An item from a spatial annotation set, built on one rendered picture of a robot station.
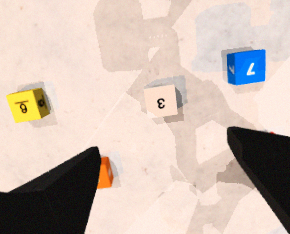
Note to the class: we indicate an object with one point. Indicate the blue block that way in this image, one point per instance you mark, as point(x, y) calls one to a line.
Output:
point(246, 67)

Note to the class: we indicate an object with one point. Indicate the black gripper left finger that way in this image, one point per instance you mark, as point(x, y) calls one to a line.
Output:
point(57, 202)

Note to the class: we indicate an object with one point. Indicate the peach block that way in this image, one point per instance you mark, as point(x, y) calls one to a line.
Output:
point(160, 100)

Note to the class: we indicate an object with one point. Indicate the yellow block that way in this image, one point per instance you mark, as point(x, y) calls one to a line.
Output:
point(28, 105)

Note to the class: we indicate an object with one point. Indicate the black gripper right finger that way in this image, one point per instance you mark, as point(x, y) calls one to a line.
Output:
point(265, 158)

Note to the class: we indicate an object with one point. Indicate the orange block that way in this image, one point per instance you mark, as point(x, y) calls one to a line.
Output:
point(106, 176)

